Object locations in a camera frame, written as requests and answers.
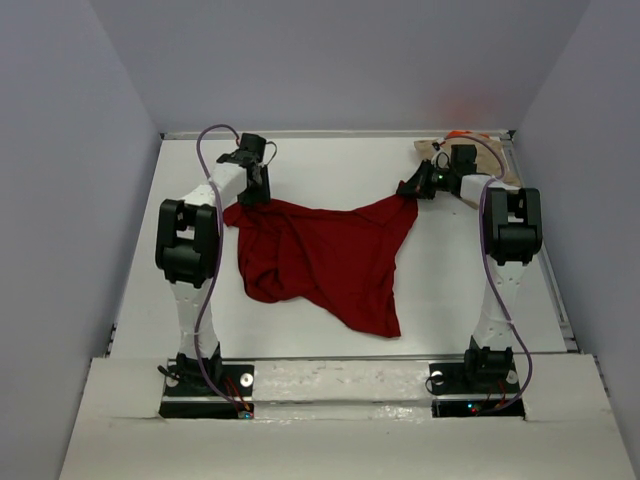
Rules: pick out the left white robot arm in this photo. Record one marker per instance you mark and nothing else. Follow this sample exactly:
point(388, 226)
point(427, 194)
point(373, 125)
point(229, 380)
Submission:
point(188, 251)

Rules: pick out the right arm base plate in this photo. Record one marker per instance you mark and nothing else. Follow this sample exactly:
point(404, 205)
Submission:
point(455, 397)

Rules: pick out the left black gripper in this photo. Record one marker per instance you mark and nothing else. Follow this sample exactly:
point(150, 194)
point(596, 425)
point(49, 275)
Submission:
point(263, 196)

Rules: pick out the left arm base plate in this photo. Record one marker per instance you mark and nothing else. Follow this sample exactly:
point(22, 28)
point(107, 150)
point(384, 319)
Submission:
point(192, 398)

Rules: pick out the beige t shirt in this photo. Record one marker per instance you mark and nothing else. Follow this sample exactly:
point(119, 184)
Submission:
point(490, 161)

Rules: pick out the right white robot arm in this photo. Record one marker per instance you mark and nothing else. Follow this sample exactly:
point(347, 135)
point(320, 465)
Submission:
point(511, 235)

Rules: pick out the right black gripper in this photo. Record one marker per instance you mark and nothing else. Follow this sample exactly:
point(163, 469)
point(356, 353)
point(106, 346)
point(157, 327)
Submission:
point(418, 184)

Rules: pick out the orange t shirt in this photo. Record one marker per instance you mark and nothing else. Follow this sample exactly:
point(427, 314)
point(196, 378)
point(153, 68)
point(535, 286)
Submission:
point(456, 133)

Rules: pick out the red t shirt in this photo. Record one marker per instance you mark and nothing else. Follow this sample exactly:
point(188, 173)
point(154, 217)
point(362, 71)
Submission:
point(342, 261)

